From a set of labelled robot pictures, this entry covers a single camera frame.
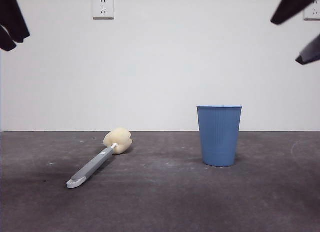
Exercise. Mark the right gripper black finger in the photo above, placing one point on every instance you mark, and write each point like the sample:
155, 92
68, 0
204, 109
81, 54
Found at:
292, 7
311, 53

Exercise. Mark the white wall socket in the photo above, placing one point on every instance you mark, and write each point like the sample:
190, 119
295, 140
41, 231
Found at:
103, 7
313, 15

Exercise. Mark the blue ribbed plastic cup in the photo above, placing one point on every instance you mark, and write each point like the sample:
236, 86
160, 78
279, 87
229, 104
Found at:
219, 139

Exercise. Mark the grey cup brush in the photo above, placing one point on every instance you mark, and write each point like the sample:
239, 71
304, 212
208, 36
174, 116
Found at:
92, 164

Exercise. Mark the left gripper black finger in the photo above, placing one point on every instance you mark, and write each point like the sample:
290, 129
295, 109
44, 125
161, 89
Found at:
13, 20
7, 42

